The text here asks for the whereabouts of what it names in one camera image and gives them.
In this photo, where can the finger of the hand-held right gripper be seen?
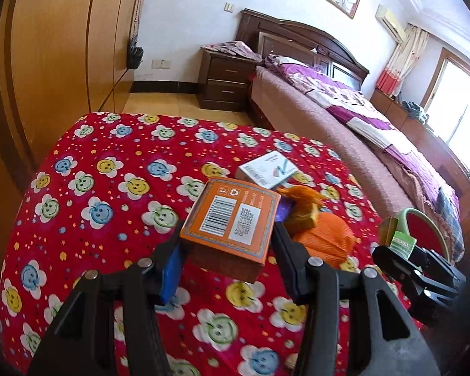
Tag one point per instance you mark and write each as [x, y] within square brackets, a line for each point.
[407, 278]
[438, 268]

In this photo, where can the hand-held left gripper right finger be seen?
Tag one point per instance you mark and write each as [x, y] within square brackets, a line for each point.
[290, 258]

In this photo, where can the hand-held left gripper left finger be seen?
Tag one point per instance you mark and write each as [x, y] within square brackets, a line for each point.
[171, 274]

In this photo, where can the green snack wrapper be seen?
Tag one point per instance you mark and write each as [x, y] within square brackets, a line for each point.
[401, 244]

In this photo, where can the orange mesh bag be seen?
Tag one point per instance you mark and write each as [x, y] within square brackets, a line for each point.
[325, 239]

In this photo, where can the orange cardboard box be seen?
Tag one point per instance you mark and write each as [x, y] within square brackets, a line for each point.
[227, 219]

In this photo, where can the white cardboard box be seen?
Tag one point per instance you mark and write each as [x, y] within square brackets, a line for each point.
[264, 170]

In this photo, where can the mustard yellow packet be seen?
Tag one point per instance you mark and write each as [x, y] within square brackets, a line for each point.
[303, 218]

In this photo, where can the purple wrapper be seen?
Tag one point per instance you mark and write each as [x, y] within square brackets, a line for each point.
[284, 209]

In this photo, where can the blue plaid cloth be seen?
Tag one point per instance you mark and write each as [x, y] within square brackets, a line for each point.
[448, 219]

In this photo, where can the red smiley flower tablecloth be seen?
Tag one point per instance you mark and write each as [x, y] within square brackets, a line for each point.
[102, 243]

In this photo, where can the low wooden cabinet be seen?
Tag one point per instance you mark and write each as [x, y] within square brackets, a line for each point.
[427, 141]

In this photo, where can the bed with pink cover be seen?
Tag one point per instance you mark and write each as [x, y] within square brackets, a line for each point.
[337, 125]

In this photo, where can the window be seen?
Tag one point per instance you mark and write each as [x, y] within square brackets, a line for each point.
[462, 113]

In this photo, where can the dark blue clothes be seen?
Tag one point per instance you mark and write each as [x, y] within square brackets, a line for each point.
[415, 110]

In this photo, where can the purple patchwork quilt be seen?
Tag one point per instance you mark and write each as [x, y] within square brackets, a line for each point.
[348, 102]

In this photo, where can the wooden desk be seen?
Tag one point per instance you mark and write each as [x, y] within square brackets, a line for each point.
[0, 203]

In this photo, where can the dark wooden nightstand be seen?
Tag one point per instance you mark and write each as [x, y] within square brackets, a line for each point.
[223, 82]

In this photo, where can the purple pillow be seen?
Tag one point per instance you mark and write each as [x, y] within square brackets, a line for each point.
[288, 62]

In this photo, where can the white and red curtain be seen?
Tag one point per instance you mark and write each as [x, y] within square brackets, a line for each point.
[403, 58]

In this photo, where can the pink patterned clothes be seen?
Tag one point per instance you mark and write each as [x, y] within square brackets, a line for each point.
[235, 49]

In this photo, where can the black hanging bag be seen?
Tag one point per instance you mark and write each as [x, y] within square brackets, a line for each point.
[135, 56]

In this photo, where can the dark wooden headboard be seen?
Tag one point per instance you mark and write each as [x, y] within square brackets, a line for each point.
[297, 35]

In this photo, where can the wooden wardrobe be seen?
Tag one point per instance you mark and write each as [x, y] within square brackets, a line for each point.
[62, 47]

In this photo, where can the red chair with green frame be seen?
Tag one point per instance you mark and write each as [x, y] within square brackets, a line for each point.
[427, 231]

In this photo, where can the white wall socket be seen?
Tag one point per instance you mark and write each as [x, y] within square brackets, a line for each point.
[161, 64]

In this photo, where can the wall air conditioner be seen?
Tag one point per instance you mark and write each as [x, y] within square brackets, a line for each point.
[391, 21]

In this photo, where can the wall light switch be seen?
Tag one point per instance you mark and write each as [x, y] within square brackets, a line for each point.
[229, 7]

